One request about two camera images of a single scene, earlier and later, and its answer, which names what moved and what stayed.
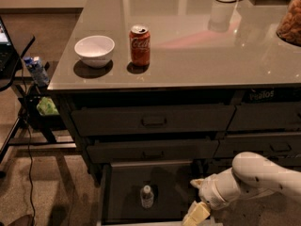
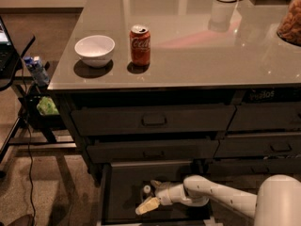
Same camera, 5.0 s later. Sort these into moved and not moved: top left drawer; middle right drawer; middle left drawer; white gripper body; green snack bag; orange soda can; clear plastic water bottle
Moved: white gripper body
Not moved: top left drawer; middle right drawer; orange soda can; middle left drawer; clear plastic water bottle; green snack bag
